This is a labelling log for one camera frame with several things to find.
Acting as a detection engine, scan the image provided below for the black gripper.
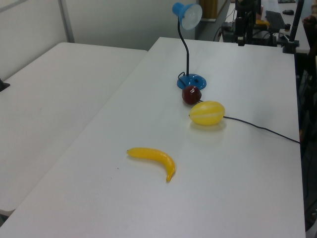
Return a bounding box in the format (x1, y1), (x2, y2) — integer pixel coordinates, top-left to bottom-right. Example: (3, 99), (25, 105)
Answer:
(235, 16), (249, 47)

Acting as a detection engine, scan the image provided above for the blue desk lamp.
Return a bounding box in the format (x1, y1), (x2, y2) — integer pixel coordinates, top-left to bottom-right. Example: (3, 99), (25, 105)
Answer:
(172, 2), (207, 90)

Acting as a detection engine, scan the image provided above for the black box on desk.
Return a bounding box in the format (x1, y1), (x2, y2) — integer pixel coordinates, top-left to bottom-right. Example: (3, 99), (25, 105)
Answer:
(221, 21), (235, 33)

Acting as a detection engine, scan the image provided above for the black keyboard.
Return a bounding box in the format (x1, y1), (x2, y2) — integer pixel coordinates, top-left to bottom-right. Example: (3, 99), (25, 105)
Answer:
(265, 10), (287, 30)

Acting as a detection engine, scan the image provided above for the wooden board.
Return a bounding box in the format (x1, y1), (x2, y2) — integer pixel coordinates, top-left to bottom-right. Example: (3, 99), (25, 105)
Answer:
(199, 0), (220, 19)

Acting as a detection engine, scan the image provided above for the black pole with clamp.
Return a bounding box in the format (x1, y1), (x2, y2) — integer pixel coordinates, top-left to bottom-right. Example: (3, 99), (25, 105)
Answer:
(282, 0), (305, 54)

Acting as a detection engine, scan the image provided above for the dark red apple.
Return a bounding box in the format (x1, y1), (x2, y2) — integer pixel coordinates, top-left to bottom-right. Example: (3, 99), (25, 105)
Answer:
(182, 85), (203, 106)

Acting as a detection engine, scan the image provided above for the yellow striped melon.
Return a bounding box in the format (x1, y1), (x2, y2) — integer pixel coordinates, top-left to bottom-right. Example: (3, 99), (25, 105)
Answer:
(189, 100), (226, 126)

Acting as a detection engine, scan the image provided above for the yellow banana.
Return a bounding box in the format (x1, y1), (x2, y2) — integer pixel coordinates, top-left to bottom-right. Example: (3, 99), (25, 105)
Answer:
(126, 147), (176, 183)

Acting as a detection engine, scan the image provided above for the white side table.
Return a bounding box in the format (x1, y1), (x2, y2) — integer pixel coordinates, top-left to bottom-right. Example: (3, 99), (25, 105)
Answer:
(0, 42), (149, 216)

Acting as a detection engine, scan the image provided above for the black lamp power cable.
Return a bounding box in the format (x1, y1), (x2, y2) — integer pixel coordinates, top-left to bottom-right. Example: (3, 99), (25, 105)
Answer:
(177, 71), (301, 144)

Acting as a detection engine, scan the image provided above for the grey partition post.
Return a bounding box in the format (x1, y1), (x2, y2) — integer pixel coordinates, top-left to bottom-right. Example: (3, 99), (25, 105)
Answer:
(58, 0), (75, 43)

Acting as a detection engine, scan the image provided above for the black table bracket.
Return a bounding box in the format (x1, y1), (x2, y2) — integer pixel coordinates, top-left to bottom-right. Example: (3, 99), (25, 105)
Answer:
(0, 78), (11, 92)

